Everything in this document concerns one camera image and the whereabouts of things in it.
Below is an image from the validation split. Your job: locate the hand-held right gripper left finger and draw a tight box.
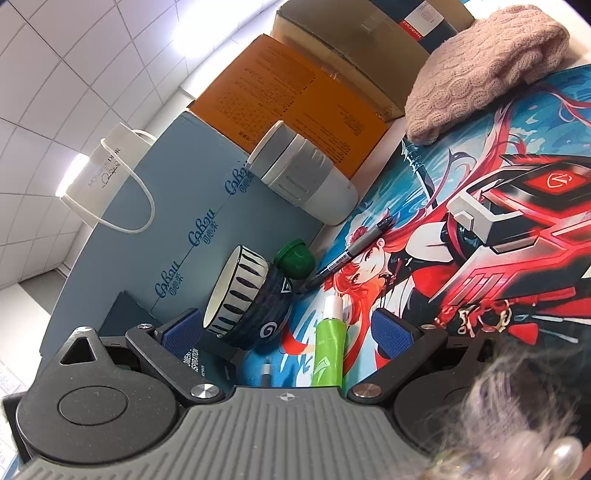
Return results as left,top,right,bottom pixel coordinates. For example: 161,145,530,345
55,308,223,403

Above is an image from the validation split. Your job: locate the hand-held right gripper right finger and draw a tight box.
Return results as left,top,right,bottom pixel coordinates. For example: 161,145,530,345
347,308,507,403

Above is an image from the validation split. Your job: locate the dark blue plastic crate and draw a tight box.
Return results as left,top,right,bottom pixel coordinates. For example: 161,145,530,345
98,290,241,388

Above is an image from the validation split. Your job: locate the green marker pen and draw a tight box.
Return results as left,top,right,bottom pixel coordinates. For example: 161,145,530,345
310,295,348,387

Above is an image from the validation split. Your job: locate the striped blue ceramic bowl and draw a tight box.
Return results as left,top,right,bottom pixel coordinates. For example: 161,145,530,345
203,244,294,350

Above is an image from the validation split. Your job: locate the black pen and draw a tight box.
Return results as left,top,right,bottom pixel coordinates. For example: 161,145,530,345
300,217,394,292

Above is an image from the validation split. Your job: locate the small green cap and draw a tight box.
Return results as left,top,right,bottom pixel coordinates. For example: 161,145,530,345
274,239,315,280

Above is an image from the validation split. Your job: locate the grey fluffy trim with pearls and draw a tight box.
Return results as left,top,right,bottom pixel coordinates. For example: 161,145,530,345
429,342,591,480

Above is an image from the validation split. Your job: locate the printed desk mat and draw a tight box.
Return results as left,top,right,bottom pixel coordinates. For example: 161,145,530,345
249,65,591,388

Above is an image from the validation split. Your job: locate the blue cardboard box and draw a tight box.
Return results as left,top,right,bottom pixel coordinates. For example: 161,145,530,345
39,111,324,361

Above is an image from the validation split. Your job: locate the grey and white cup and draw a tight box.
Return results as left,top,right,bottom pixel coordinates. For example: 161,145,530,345
246,120,360,227

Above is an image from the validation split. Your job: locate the white paper bag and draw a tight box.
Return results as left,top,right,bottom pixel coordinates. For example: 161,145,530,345
59,122,155,234

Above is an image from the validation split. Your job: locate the ceiling light panel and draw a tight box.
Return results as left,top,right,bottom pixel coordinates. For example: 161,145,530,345
55,153,90,198

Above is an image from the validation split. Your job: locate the orange cardboard box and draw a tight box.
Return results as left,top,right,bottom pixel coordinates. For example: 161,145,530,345
189,34,391,181

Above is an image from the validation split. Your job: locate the pink knitted cloth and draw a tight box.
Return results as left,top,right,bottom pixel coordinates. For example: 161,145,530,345
405,9,571,146

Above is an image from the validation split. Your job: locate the large brown cardboard box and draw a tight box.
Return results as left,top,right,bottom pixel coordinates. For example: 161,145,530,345
270,0,432,121

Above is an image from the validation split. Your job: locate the dark blue box red label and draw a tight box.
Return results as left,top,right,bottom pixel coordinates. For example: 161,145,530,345
369,0,476,54

